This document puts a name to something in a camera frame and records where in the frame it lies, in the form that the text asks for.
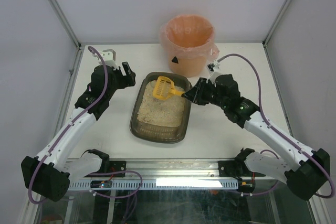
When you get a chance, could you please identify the white slotted cable duct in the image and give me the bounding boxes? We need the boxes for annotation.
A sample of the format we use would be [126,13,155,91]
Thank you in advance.
[69,178,238,191]

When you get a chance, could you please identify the yellow plastic litter scoop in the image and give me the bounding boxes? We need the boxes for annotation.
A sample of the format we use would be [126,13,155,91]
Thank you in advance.
[152,76,184,101]

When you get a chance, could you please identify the dark grey litter box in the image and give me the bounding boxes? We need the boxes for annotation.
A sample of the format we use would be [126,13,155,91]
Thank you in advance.
[130,72,192,144]

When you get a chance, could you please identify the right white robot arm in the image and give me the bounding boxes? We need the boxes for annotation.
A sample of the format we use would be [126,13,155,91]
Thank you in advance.
[182,74,330,200]

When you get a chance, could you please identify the cat litter granules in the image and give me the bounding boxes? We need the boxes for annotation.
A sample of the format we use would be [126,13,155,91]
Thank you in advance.
[137,80,185,127]

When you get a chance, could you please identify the translucent pink bin liner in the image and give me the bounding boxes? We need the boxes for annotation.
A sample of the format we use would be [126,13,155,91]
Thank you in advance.
[159,14,219,61]

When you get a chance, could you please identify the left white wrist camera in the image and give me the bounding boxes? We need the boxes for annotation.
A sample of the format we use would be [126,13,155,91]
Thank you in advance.
[99,49,118,68]

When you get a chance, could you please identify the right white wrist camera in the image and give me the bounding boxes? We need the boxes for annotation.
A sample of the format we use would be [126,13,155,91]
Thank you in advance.
[206,60,222,83]

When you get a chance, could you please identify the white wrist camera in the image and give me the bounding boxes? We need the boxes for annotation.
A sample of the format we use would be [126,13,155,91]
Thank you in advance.
[99,49,118,68]
[206,60,222,83]

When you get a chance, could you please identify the orange trash bin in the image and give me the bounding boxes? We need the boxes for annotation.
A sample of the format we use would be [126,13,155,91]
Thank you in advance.
[167,16,215,76]

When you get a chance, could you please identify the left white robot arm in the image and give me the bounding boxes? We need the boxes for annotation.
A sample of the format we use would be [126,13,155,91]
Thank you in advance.
[21,62,136,205]

